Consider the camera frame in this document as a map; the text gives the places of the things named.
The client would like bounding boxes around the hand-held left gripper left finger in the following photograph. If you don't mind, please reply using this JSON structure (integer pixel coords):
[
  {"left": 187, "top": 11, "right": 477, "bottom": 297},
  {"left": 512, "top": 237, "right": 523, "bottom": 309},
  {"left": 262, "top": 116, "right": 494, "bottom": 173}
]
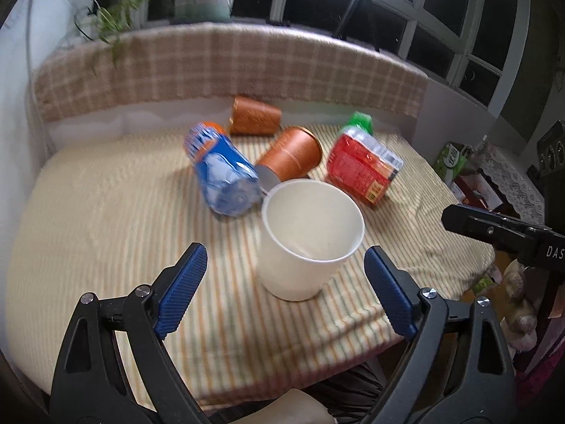
[{"left": 50, "top": 242, "right": 209, "bottom": 424}]

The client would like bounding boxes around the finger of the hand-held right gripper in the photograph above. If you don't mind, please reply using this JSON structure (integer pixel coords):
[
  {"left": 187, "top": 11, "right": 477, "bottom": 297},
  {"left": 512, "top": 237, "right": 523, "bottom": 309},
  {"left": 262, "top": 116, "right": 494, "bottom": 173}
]
[{"left": 441, "top": 204, "right": 552, "bottom": 253}]

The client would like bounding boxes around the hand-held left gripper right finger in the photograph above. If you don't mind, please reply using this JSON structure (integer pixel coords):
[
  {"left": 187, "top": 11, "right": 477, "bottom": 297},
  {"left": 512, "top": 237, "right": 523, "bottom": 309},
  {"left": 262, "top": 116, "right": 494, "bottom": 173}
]
[{"left": 364, "top": 246, "right": 518, "bottom": 424}]

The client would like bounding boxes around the white paper cup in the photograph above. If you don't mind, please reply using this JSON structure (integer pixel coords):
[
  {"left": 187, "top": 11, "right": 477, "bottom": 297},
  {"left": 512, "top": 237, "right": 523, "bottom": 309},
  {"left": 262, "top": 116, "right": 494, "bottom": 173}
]
[{"left": 257, "top": 179, "right": 365, "bottom": 302}]

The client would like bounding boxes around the orange cup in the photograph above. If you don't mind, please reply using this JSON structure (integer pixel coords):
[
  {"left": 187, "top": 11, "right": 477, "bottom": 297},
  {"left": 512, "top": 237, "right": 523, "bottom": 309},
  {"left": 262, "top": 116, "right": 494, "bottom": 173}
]
[
  {"left": 228, "top": 96, "right": 282, "bottom": 137},
  {"left": 255, "top": 126, "right": 323, "bottom": 195}
]

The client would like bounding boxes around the red box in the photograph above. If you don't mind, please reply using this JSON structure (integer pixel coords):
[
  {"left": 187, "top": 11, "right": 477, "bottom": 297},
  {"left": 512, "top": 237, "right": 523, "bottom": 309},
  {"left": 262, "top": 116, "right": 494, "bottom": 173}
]
[{"left": 452, "top": 174, "right": 504, "bottom": 211}]

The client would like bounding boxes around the white lace cloth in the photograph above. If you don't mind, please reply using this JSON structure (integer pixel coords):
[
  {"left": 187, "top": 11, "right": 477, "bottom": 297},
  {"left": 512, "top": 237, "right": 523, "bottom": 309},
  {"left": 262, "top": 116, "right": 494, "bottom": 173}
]
[{"left": 479, "top": 146, "right": 546, "bottom": 222}]

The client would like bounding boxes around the beige stuffed toy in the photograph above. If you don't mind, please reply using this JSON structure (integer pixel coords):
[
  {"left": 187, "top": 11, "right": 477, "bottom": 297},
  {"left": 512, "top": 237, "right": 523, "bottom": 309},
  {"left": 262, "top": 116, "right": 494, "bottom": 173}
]
[{"left": 499, "top": 258, "right": 540, "bottom": 355}]

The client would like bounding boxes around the green carton box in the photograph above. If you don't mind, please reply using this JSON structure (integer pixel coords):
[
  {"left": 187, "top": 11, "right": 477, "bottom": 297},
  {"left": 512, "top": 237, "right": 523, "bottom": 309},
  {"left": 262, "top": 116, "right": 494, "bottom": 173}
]
[{"left": 433, "top": 141, "right": 471, "bottom": 185}]

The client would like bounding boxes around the black speaker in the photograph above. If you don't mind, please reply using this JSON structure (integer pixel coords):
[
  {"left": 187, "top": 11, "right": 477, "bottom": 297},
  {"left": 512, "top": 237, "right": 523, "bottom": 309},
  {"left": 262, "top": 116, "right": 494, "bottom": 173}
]
[{"left": 527, "top": 119, "right": 565, "bottom": 231}]

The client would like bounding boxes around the dark pleated cloth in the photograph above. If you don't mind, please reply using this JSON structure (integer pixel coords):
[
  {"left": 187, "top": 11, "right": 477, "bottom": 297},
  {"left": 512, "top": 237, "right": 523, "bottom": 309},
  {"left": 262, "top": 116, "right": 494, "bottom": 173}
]
[{"left": 304, "top": 361, "right": 386, "bottom": 424}]

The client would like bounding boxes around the blue label plastic bottle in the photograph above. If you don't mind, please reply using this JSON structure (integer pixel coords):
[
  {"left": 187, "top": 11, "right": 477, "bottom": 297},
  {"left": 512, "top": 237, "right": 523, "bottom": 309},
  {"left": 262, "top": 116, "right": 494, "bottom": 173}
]
[{"left": 184, "top": 121, "right": 263, "bottom": 218}]

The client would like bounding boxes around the red label plastic bottle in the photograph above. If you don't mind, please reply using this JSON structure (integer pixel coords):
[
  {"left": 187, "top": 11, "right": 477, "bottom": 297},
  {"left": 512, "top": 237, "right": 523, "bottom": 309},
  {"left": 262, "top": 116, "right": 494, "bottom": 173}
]
[{"left": 324, "top": 111, "right": 403, "bottom": 208}]

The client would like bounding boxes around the cream rounded object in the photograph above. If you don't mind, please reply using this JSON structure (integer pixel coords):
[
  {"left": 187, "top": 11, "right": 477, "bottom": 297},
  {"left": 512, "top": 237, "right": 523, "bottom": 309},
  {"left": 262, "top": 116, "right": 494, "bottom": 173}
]
[{"left": 211, "top": 389, "right": 341, "bottom": 424}]

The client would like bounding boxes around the plaid beige blanket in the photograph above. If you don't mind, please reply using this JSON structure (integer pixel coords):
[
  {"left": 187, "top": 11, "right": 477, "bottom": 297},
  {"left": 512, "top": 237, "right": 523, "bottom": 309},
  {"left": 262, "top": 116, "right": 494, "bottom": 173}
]
[{"left": 33, "top": 24, "right": 430, "bottom": 125}]

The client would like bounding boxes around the black tripod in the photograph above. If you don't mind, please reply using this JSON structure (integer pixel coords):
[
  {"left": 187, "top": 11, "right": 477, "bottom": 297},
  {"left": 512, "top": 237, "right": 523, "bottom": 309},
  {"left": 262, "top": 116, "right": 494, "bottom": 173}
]
[{"left": 331, "top": 0, "right": 383, "bottom": 52}]

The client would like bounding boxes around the white window frame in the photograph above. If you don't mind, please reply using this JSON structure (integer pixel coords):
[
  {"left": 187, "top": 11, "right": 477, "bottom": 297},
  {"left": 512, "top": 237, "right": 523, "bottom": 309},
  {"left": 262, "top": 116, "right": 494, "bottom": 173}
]
[{"left": 93, "top": 0, "right": 533, "bottom": 107}]

